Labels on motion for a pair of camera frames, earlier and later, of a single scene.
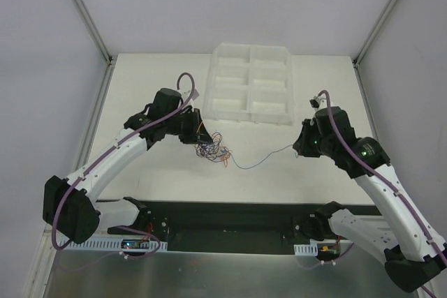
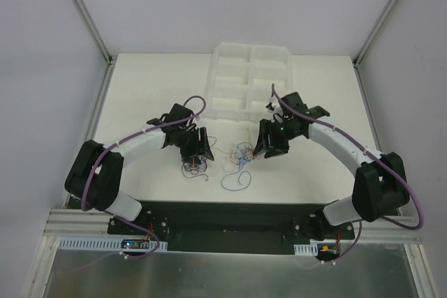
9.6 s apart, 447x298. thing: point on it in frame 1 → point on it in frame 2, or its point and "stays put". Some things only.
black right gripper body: [304, 139] → [271, 135]
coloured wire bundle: [213, 151] → [193, 169]
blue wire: [260, 162] → [251, 178]
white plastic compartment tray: [249, 83] stays put
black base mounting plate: [230, 226] stays put
